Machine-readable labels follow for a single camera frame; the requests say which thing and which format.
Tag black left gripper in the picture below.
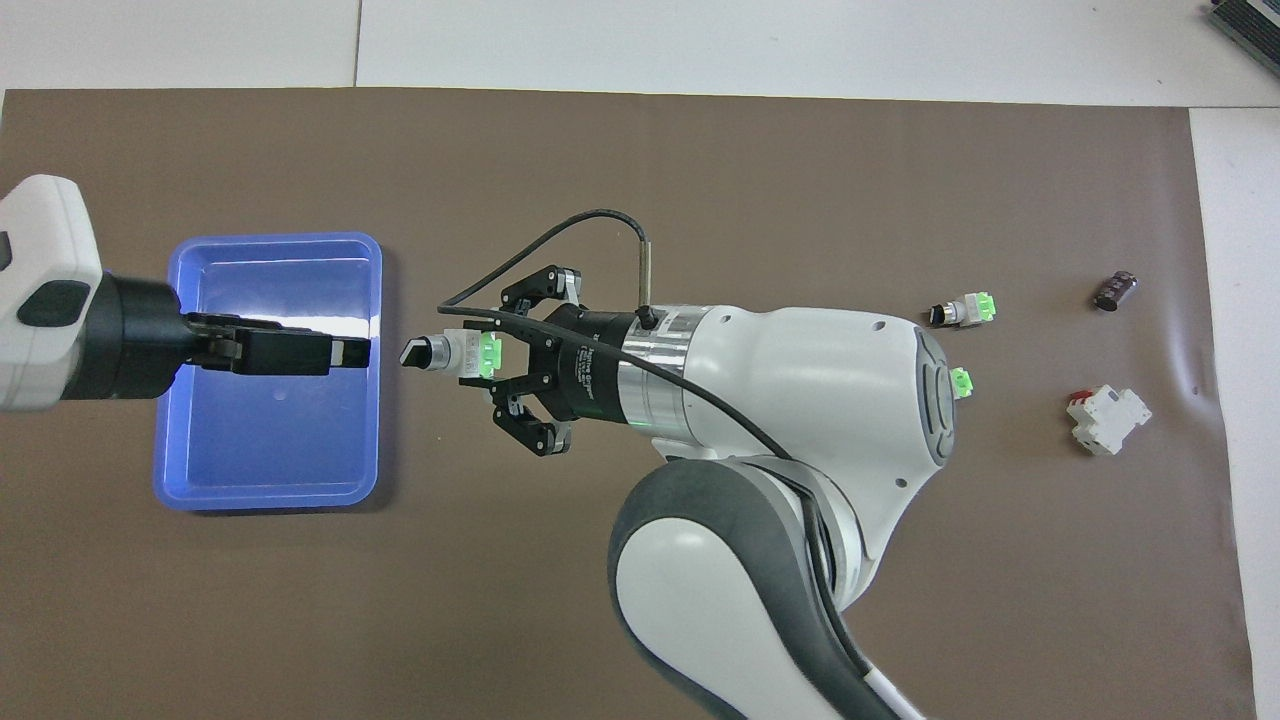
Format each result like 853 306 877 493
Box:
95 272 373 402

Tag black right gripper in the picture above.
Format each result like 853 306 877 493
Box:
490 264 637 458

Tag blue plastic tray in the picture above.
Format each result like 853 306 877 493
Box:
152 232 384 513

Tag brown table mat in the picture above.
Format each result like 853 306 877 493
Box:
0 88 1259 720

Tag white circuit breaker red lever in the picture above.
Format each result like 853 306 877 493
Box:
1066 385 1153 457

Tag small black electronic component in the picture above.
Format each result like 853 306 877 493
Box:
1093 268 1141 313

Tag dark grey ribbed device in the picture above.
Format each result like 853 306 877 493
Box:
1205 0 1280 53

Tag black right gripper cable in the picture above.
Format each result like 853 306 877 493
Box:
437 208 881 701

